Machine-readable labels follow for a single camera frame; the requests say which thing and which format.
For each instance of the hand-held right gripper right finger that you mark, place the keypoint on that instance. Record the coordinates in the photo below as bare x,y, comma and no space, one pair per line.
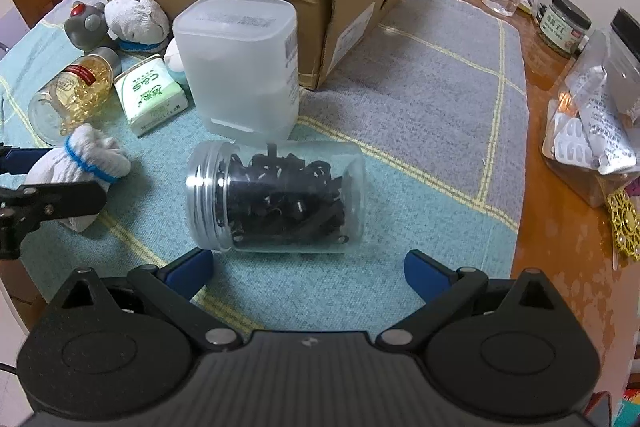
425,274

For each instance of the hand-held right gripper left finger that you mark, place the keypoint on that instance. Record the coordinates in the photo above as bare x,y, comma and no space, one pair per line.
187,272

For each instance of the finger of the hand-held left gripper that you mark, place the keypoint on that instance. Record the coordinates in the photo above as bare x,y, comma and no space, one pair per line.
20,159
65,199

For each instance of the white sock roll blue stripe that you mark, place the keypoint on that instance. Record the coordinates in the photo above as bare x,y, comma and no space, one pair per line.
137,17
85,152

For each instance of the clear bottle of yellow capsules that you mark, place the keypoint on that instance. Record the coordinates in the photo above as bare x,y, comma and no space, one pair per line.
75,92

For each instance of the green tissue pack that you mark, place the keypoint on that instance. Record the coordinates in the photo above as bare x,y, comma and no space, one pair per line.
150,97

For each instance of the grey cat toy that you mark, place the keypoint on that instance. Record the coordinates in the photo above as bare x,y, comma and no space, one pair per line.
85,29

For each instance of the light blue round figure toy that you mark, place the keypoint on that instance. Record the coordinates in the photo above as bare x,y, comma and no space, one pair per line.
172,57

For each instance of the frosted plastic container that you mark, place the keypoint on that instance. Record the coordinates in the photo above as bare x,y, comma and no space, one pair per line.
235,72

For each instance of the blue grey checked towel mat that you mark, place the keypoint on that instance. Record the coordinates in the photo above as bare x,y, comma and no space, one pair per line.
425,132

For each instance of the gold ornament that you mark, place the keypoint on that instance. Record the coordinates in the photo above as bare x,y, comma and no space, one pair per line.
625,227

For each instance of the plastic bag of medicine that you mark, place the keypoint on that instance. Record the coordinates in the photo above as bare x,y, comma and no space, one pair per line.
600,117

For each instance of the dark jar with black lid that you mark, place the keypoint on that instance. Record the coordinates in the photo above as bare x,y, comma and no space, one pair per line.
562,29

